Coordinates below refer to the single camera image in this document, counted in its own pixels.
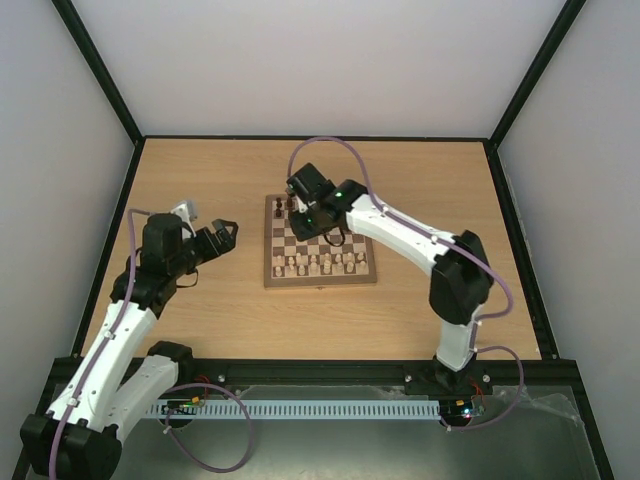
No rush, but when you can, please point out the wooden chess board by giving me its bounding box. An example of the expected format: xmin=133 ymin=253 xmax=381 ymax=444
xmin=264 ymin=194 xmax=377 ymax=289

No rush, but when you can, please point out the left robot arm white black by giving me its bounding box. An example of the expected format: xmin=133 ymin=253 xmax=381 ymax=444
xmin=20 ymin=204 xmax=238 ymax=479

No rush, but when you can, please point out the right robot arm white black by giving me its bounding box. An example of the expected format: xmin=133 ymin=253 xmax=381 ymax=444
xmin=286 ymin=163 xmax=494 ymax=392

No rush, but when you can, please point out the left controller board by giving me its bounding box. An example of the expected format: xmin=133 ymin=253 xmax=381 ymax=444
xmin=160 ymin=397 xmax=206 ymax=415

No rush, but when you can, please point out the controller board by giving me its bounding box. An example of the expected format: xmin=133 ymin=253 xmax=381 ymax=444
xmin=160 ymin=397 xmax=206 ymax=415
xmin=439 ymin=397 xmax=486 ymax=418

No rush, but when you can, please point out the right controller board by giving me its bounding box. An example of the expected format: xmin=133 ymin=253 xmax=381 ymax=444
xmin=439 ymin=397 xmax=486 ymax=418

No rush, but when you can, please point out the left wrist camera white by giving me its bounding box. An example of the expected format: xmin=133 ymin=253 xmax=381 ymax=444
xmin=170 ymin=200 xmax=198 ymax=223

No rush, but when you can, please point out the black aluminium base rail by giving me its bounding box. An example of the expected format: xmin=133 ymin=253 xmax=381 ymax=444
xmin=49 ymin=357 xmax=581 ymax=396

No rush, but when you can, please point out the white slotted cable duct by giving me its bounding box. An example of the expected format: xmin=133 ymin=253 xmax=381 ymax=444
xmin=171 ymin=400 xmax=441 ymax=421

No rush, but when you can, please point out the black cage frame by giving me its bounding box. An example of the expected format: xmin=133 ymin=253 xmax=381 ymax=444
xmin=36 ymin=1 xmax=614 ymax=479

